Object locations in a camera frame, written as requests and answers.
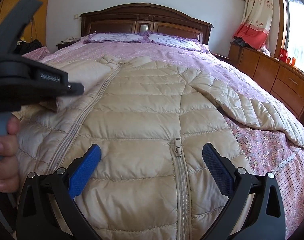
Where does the beige quilted down jacket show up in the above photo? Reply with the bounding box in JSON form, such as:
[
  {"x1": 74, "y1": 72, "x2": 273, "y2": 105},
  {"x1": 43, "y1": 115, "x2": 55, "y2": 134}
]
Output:
[{"x1": 17, "y1": 56, "x2": 304, "y2": 239}]

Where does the dark clothes pile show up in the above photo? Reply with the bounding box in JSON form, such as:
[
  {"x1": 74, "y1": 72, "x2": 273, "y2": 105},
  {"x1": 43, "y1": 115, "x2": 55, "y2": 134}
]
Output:
[{"x1": 13, "y1": 39, "x2": 43, "y2": 55}]

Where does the person's left hand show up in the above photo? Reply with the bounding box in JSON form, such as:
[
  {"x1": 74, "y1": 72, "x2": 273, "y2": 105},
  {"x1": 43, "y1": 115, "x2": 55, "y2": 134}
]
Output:
[{"x1": 0, "y1": 116, "x2": 20, "y2": 193}]

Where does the pink cloth covered stool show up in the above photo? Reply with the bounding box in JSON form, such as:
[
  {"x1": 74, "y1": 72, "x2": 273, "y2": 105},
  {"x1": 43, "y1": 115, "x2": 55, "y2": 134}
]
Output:
[{"x1": 22, "y1": 46, "x2": 50, "y2": 61}]

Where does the yellow wooden wardrobe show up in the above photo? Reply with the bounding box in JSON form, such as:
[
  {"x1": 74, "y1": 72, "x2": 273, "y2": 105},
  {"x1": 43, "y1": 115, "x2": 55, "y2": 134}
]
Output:
[{"x1": 0, "y1": 0, "x2": 54, "y2": 51}]

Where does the dark wooden nightstand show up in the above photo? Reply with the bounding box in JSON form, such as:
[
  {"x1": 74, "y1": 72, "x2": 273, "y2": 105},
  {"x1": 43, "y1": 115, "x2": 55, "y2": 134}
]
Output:
[{"x1": 56, "y1": 38, "x2": 81, "y2": 50}]

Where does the pink floral bed cover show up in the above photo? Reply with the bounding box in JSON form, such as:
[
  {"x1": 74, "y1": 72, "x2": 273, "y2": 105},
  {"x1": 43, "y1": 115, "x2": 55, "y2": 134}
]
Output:
[{"x1": 22, "y1": 39, "x2": 304, "y2": 239}]

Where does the dark wooden headboard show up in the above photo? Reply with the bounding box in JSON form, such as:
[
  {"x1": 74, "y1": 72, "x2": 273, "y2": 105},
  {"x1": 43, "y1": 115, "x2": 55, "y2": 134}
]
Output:
[{"x1": 81, "y1": 3, "x2": 213, "y2": 44}]

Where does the left purple ruffled pillow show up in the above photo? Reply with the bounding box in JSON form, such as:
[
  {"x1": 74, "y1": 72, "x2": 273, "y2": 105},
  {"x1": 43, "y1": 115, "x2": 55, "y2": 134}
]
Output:
[{"x1": 83, "y1": 33, "x2": 150, "y2": 44}]

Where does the purple ruffled pillow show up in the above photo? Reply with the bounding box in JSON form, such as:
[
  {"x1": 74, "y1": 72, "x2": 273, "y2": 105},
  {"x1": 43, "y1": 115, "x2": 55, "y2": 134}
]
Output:
[
  {"x1": 147, "y1": 33, "x2": 210, "y2": 53},
  {"x1": 83, "y1": 33, "x2": 150, "y2": 44}
]

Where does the long wooden dresser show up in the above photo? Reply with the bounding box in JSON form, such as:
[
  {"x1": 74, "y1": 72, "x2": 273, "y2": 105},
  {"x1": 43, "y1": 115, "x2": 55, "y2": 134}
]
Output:
[{"x1": 228, "y1": 42, "x2": 304, "y2": 126}]

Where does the right purple ruffled pillow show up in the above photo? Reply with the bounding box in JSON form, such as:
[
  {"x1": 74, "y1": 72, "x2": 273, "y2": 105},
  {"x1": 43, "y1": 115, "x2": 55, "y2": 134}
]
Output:
[{"x1": 147, "y1": 33, "x2": 210, "y2": 53}]

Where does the orange cup on dresser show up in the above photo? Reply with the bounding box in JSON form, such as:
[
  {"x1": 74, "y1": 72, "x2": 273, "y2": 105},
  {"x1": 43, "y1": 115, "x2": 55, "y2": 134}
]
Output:
[{"x1": 291, "y1": 57, "x2": 296, "y2": 67}]

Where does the cream and red curtain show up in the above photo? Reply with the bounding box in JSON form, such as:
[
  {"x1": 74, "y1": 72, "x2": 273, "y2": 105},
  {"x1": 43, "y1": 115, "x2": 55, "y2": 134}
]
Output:
[{"x1": 233, "y1": 0, "x2": 273, "y2": 50}]

